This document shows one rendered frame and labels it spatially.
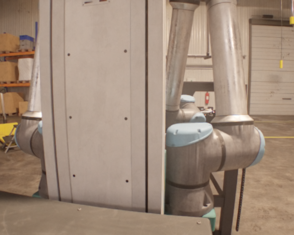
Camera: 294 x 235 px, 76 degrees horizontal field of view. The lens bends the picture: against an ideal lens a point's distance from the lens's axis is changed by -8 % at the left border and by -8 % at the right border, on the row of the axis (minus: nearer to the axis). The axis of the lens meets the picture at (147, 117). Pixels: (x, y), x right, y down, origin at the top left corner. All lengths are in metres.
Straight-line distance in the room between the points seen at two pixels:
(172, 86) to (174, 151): 0.33
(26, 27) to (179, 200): 13.03
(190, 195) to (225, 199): 0.99
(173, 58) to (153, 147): 0.44
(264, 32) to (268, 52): 1.00
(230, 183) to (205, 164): 0.95
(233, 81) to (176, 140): 0.28
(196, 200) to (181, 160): 0.13
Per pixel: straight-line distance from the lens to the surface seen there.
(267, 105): 11.68
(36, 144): 0.83
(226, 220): 1.74
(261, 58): 11.60
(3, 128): 5.95
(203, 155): 0.63
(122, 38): 0.53
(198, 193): 0.67
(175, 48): 0.83
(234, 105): 0.73
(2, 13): 14.61
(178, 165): 0.63
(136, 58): 0.50
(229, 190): 1.61
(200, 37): 10.94
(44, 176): 0.83
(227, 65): 0.75
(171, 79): 0.86
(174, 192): 0.67
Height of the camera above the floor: 1.10
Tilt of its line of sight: 7 degrees down
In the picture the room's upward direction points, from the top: straight up
